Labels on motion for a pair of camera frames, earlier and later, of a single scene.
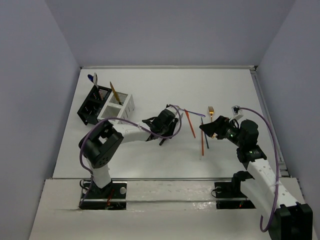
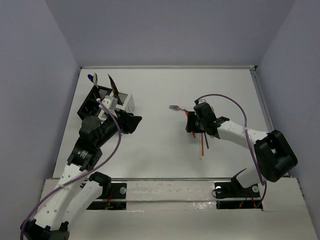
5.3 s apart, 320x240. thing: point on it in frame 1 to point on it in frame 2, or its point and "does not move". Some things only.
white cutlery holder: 111,108 does not move
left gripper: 169,125 to 124,121
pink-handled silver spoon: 95,80 does not move
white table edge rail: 173,67 does not move
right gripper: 217,127 to 191,126
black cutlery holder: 89,111 does not move
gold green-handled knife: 115,93 does not move
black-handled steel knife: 162,141 to 114,87
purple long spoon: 90,77 does not move
